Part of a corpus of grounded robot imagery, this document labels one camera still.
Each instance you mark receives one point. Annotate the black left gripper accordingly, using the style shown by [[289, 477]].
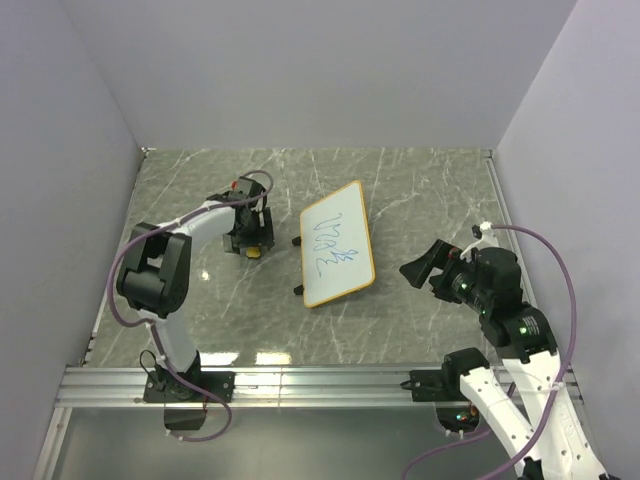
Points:
[[262, 237]]

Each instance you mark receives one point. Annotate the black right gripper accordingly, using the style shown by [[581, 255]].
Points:
[[440, 254]]

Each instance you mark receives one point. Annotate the yellow bone-shaped eraser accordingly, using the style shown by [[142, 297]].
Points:
[[253, 252]]

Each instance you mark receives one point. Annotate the yellow-framed whiteboard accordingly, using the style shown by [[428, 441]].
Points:
[[336, 250]]

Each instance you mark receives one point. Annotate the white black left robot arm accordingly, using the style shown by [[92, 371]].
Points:
[[152, 273]]

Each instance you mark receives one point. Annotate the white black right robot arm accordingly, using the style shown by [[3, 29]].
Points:
[[543, 438]]

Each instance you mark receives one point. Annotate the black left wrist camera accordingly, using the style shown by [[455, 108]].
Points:
[[245, 188]]

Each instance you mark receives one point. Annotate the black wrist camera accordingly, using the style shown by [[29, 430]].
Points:
[[245, 188], [498, 264]]

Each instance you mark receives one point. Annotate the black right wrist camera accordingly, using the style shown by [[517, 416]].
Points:
[[498, 264]]

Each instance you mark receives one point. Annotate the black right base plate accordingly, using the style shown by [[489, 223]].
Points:
[[441, 385]]

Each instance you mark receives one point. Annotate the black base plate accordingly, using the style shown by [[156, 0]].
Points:
[[441, 385], [220, 387]]

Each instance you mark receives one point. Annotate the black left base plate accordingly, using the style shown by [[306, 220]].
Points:
[[220, 387]]

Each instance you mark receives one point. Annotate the aluminium mounting rail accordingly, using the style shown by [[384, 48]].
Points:
[[337, 386]]

